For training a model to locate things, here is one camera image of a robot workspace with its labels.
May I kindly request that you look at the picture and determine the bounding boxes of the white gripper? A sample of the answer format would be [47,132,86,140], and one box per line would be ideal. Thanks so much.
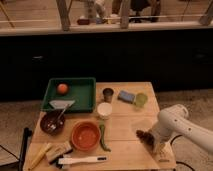
[149,122,173,155]

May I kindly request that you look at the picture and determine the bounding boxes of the dark grape bunch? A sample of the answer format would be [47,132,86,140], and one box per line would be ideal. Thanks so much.
[136,130,154,146]

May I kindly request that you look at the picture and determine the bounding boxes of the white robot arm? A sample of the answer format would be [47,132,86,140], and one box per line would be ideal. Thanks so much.
[149,104,213,154]

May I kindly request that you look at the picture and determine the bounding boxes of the green plastic cup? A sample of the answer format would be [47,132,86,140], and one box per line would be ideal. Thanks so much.
[134,93,148,108]

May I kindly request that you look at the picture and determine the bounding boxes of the white paper cup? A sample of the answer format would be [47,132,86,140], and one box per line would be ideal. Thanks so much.
[97,102,112,119]

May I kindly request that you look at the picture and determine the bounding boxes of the dark metal cup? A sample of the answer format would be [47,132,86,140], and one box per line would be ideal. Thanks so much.
[103,88,114,103]

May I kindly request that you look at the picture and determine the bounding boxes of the green chili pepper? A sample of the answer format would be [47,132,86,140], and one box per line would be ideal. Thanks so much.
[99,124,111,152]

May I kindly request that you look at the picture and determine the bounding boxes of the blue sponge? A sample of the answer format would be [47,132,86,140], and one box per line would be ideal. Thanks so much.
[118,90,135,103]

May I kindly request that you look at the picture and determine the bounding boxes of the orange bowl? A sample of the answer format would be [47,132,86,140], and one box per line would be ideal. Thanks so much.
[71,121,101,152]

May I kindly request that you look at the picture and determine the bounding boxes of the green plastic tray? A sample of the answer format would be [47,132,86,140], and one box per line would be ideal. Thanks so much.
[41,77,96,113]

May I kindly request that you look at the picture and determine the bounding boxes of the metal spoon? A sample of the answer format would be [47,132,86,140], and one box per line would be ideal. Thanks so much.
[55,104,69,122]

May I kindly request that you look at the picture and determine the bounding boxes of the wooden block brush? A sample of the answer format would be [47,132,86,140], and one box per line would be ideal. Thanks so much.
[46,141,72,163]

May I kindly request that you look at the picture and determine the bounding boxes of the grey triangular scraper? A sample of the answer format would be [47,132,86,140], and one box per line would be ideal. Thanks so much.
[49,100,75,109]

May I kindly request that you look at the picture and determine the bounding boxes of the dark brown bowl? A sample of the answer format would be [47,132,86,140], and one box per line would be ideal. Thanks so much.
[40,110,65,136]

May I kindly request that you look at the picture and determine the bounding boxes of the orange fruit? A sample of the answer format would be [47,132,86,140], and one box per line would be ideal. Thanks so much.
[57,83,69,95]

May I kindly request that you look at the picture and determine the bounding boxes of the black cable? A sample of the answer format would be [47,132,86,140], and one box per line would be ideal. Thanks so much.
[169,133,201,171]

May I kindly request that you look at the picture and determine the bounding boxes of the white handled knife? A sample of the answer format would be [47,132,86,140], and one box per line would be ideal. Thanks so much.
[58,156,107,165]

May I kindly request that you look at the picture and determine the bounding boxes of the black chair frame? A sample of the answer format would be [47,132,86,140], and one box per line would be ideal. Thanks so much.
[1,127,32,171]

